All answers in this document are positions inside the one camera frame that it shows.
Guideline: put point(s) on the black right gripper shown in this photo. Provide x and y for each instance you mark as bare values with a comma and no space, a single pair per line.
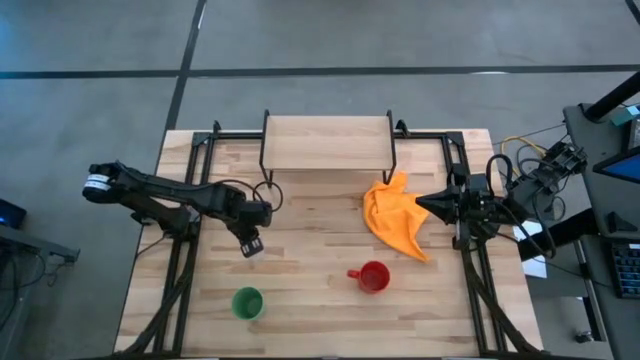
472,212

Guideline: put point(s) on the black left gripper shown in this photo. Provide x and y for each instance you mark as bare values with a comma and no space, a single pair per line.
250,215

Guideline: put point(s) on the green cup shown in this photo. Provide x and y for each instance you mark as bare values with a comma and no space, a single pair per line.
247,303

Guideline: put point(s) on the red mug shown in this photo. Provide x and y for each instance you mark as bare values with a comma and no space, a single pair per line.
372,277

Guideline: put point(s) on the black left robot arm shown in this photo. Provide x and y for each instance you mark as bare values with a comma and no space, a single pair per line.
165,190

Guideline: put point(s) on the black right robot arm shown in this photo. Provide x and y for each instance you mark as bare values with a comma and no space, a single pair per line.
520,200

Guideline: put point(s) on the wooden shelf with black legs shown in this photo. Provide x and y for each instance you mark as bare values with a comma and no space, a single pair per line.
325,142

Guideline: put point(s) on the orange cloth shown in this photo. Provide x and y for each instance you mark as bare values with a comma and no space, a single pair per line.
392,215

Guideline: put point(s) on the white paper sheet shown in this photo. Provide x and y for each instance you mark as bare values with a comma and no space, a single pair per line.
536,267

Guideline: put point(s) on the black desk beam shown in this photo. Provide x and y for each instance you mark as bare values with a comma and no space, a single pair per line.
560,234

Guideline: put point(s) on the grey desk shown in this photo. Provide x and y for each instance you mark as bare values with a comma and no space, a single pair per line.
595,200

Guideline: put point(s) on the tablet with blue screen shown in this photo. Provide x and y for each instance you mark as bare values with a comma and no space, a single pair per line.
625,169

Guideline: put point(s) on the black caster wheel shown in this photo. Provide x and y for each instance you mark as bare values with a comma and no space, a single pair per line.
584,337

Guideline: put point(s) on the black keyboard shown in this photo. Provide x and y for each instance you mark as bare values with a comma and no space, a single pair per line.
627,270

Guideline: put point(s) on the teal box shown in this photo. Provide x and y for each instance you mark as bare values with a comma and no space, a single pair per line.
625,116

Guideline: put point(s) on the black pole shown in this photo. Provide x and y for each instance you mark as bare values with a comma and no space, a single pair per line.
615,97

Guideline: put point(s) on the grey side stand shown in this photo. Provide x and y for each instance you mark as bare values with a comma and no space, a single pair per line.
35,245

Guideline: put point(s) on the black device with blue light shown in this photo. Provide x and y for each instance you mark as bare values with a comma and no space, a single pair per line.
10,215

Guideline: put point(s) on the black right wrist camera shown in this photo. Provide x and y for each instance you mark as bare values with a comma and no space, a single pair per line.
480,187

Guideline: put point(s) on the black metal table frame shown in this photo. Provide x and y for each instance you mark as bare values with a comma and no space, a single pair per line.
425,135

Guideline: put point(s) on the black triangular bracket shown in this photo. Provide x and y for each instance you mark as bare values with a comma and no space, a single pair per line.
617,223

